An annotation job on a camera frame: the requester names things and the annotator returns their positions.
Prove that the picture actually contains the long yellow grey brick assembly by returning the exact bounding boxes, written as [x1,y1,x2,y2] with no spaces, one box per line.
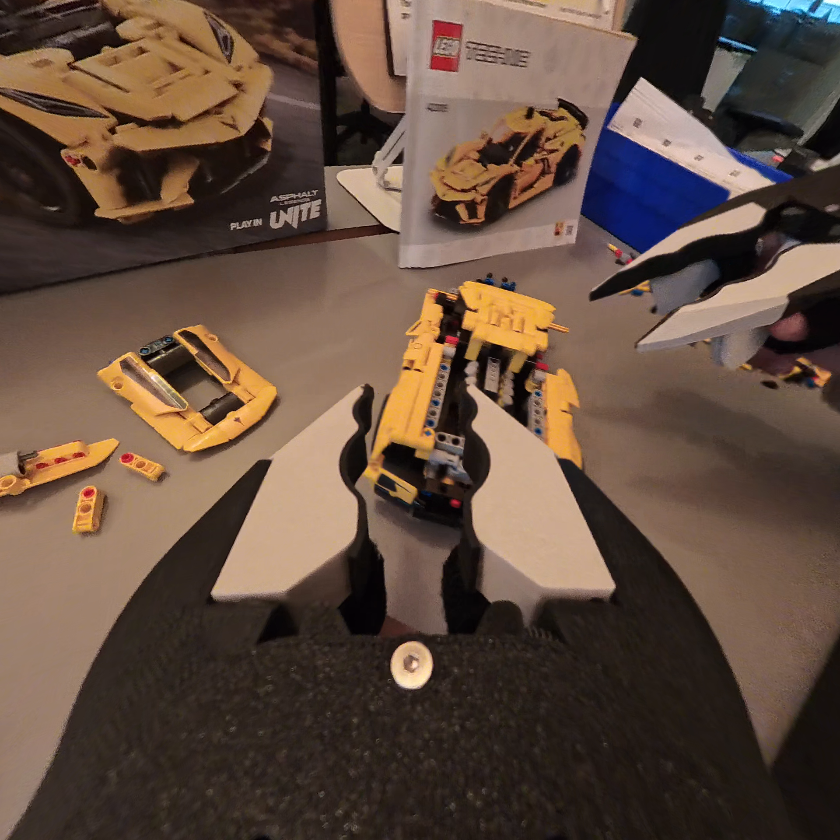
[0,438,120,497]

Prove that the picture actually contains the person's right hand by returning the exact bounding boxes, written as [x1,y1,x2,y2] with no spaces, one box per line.
[751,312,815,374]

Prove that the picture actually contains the pile of loose toy bricks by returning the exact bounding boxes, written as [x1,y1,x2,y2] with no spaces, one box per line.
[617,279,834,389]

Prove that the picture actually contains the yellow brick car hood assembly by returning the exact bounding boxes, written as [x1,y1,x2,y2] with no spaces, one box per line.
[97,325,278,454]

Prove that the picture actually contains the white stand base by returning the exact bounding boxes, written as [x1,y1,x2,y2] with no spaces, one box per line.
[336,110,409,234]

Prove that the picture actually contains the white paper sheets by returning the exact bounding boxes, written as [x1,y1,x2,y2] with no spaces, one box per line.
[607,77,778,198]

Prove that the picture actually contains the white instruction booklet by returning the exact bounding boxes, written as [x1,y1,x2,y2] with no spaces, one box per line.
[398,0,637,270]

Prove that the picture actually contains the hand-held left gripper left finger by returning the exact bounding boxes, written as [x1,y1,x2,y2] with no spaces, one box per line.
[210,385,387,635]

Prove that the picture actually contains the short yellow beam red pins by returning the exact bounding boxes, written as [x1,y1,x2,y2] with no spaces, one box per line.
[72,486,106,534]
[119,451,165,482]

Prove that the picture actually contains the blue plastic bin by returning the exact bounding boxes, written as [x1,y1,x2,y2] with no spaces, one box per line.
[581,101,795,253]

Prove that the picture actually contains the grey desk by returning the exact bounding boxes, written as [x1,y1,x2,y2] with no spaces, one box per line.
[0,164,840,821]

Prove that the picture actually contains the dark toy car set box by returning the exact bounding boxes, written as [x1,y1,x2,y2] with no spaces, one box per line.
[0,0,329,294]

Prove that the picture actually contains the beige round panel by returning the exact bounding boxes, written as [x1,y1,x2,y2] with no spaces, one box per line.
[329,0,411,116]

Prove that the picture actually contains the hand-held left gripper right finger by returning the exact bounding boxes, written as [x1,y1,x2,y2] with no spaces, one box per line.
[441,385,618,635]

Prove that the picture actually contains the yellow toy brick car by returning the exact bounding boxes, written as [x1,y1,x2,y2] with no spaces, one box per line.
[362,279,584,526]

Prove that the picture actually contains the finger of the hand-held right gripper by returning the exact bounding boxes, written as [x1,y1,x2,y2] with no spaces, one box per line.
[634,243,840,368]
[588,202,782,316]

